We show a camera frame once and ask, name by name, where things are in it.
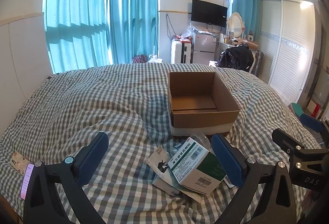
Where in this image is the green white medicine box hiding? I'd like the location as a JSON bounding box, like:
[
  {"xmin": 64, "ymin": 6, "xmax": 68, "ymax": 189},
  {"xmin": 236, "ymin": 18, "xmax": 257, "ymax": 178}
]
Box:
[{"xmin": 168, "ymin": 137, "xmax": 226, "ymax": 194}]

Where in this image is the open cardboard box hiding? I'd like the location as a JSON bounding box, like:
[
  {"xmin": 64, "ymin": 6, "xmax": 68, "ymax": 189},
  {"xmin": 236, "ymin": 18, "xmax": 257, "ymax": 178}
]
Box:
[{"xmin": 168, "ymin": 72, "xmax": 240, "ymax": 137}]

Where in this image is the green topped stool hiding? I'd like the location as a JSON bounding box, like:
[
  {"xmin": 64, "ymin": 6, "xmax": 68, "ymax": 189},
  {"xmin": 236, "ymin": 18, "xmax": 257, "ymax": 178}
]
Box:
[{"xmin": 288, "ymin": 103, "xmax": 304, "ymax": 118}]

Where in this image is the teal window curtain middle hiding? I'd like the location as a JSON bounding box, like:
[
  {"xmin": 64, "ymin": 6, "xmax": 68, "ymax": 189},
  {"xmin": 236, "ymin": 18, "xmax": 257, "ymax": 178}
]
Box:
[{"xmin": 107, "ymin": 0, "xmax": 158, "ymax": 64}]

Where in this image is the black wall television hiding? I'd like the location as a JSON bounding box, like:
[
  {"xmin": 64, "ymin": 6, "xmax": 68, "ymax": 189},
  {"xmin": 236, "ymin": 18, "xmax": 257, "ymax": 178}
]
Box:
[{"xmin": 191, "ymin": 0, "xmax": 227, "ymax": 28}]

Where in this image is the teal window curtain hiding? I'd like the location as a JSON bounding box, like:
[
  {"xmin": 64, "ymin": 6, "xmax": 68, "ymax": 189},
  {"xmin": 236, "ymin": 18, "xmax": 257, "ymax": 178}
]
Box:
[
  {"xmin": 107, "ymin": 0, "xmax": 158, "ymax": 64},
  {"xmin": 42, "ymin": 0, "xmax": 110, "ymax": 73}
]

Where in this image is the oval vanity mirror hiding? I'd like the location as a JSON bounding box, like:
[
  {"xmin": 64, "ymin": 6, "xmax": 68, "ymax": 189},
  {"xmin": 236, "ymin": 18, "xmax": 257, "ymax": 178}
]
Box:
[{"xmin": 227, "ymin": 12, "xmax": 244, "ymax": 38}]

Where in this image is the floral card under phone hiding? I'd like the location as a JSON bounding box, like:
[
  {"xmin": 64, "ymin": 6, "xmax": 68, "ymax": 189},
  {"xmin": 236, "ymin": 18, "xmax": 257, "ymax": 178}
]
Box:
[{"xmin": 9, "ymin": 151, "xmax": 30, "ymax": 176}]

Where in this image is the white packet with black hand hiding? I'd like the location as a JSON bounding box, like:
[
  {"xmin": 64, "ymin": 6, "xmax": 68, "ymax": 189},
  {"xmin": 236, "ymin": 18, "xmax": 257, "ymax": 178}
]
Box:
[{"xmin": 146, "ymin": 146, "xmax": 201, "ymax": 203}]

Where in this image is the checkered bed quilt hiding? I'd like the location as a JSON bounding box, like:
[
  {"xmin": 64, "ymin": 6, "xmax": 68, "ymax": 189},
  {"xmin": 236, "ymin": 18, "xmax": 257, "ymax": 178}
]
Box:
[{"xmin": 1, "ymin": 63, "xmax": 321, "ymax": 223}]

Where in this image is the teal window curtain left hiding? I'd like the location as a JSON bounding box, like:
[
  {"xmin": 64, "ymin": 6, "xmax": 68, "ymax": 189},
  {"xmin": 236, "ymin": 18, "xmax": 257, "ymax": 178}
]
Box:
[{"xmin": 42, "ymin": 0, "xmax": 110, "ymax": 73}]

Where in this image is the teal curtain right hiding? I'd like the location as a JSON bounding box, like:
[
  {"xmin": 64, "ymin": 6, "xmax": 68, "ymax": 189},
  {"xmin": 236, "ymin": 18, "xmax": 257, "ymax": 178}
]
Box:
[{"xmin": 231, "ymin": 0, "xmax": 261, "ymax": 42}]

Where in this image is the pink smartphone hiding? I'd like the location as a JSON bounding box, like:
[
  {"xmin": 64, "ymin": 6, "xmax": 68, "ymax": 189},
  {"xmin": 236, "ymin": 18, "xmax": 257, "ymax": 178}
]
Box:
[{"xmin": 20, "ymin": 163, "xmax": 34, "ymax": 200}]

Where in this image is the clear cotton swab jar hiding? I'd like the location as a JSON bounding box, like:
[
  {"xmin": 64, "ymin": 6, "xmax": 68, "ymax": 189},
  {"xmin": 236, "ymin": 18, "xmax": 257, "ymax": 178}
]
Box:
[{"xmin": 190, "ymin": 132, "xmax": 211, "ymax": 151}]

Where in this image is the silver mini fridge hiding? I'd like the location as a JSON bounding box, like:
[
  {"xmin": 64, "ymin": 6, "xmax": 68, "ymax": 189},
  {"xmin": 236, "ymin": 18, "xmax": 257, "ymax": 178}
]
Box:
[{"xmin": 192, "ymin": 33, "xmax": 217, "ymax": 65}]

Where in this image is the white louvered wardrobe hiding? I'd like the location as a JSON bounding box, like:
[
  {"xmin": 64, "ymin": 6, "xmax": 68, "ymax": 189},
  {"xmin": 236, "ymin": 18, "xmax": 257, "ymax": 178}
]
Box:
[{"xmin": 258, "ymin": 0, "xmax": 316, "ymax": 105}]

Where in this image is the white suitcase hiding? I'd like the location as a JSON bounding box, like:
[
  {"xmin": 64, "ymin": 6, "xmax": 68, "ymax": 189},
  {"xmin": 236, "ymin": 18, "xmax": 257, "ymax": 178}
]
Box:
[{"xmin": 171, "ymin": 40, "xmax": 192, "ymax": 64}]

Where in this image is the black jacket on chair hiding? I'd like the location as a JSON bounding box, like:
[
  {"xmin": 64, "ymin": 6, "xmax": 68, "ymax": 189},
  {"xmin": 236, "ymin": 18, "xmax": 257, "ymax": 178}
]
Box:
[{"xmin": 217, "ymin": 45, "xmax": 254, "ymax": 72}]

